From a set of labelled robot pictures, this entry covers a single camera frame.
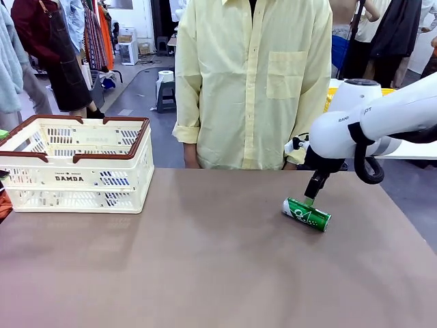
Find person torso yellow shirt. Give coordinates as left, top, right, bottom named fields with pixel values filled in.
left=172, top=0, right=334, bottom=171

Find white toilet paper roll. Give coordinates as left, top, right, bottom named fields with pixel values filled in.
left=155, top=70, right=175, bottom=110

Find beige trousers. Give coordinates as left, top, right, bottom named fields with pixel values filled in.
left=20, top=64, right=54, bottom=115

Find blue wrapped skirt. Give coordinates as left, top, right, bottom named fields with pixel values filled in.
left=331, top=26, right=352, bottom=79

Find black hanging coat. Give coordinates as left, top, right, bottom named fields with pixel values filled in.
left=370, top=0, right=423, bottom=59

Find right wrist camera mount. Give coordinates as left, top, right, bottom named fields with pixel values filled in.
left=284, top=135, right=310, bottom=154

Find green white cider can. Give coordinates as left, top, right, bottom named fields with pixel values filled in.
left=281, top=197, right=333, bottom=233

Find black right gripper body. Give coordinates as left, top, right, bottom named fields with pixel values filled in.
left=303, top=145, right=344, bottom=175

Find cream shirt on mannequin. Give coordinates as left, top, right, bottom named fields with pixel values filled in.
left=354, top=0, right=392, bottom=44

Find black stand pole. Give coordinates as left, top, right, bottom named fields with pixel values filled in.
left=337, top=0, right=363, bottom=81

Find yellow plastic basket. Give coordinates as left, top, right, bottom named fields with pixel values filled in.
left=322, top=87, right=397, bottom=113

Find bare mannequin torso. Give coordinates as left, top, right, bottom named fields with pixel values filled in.
left=331, top=0, right=382, bottom=28

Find black metal rack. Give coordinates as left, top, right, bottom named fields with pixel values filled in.
left=91, top=70, right=124, bottom=107

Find person's right forearm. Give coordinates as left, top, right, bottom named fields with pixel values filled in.
left=183, top=143, right=201, bottom=169

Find white fabric roll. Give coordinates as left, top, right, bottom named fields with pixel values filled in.
left=83, top=61, right=94, bottom=92

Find small white cabinet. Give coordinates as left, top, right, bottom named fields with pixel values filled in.
left=117, top=27, right=139, bottom=66

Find cream plastic shopping basket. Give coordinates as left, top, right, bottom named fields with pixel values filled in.
left=0, top=115, right=155, bottom=215

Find orange cloth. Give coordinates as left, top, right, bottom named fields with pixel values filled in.
left=0, top=187, right=14, bottom=223

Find blue drink container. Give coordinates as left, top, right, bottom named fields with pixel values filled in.
left=100, top=170, right=120, bottom=208

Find orange hanging garment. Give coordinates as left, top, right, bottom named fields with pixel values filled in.
left=98, top=3, right=115, bottom=71

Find light blue hanging shirt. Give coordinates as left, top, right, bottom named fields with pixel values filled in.
left=59, top=0, right=86, bottom=54

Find white hanging garment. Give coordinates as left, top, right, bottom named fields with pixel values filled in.
left=408, top=0, right=437, bottom=74

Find black trousers on mannequin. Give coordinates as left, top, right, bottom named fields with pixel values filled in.
left=343, top=40, right=373, bottom=80

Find mannequin with dark apron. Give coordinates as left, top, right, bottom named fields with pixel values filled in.
left=10, top=0, right=95, bottom=113

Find fluffy light blue garment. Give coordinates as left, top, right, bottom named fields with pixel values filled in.
left=0, top=3, right=31, bottom=115

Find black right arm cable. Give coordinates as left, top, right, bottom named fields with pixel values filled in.
left=347, top=122, right=437, bottom=185

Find black plastic stool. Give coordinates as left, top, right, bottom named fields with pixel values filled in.
left=156, top=81, right=178, bottom=113

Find striped patterned garment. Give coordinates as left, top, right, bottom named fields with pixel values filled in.
left=83, top=6, right=109, bottom=71

